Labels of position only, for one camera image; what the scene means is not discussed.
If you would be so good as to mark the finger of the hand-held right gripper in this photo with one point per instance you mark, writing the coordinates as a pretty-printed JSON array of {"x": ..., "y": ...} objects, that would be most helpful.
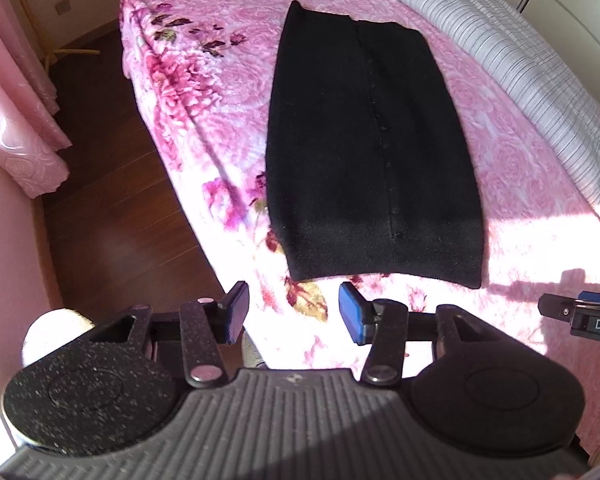
[{"x": 560, "y": 306}]

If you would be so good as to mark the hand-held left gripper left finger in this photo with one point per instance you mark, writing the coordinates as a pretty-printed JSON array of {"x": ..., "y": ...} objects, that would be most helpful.
[{"x": 235, "y": 312}]

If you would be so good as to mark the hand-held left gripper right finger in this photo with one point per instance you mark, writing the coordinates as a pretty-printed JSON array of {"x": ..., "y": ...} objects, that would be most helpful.
[{"x": 352, "y": 312}]

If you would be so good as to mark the black knit cardigan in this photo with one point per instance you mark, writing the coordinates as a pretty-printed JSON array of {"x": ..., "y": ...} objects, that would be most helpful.
[{"x": 370, "y": 160}]

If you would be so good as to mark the white fluffy object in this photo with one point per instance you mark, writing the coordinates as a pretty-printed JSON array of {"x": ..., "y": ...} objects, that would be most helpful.
[{"x": 55, "y": 330}]

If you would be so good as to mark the pink floral blanket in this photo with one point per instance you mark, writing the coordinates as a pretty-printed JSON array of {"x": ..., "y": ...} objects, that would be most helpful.
[{"x": 205, "y": 110}]

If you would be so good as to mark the striped lilac duvet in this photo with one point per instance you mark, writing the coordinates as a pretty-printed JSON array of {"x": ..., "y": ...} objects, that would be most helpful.
[{"x": 520, "y": 70}]

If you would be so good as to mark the pink curtain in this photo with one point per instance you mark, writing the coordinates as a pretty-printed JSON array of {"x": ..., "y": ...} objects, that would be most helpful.
[{"x": 15, "y": 110}]

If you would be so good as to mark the white wardrobe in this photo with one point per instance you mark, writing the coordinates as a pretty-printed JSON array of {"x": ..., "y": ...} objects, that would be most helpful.
[{"x": 570, "y": 5}]

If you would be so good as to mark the wooden stand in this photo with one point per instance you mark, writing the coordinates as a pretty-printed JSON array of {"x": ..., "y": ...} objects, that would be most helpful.
[{"x": 35, "y": 15}]

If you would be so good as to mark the wall socket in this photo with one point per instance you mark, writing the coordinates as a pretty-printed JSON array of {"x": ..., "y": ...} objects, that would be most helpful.
[{"x": 63, "y": 6}]

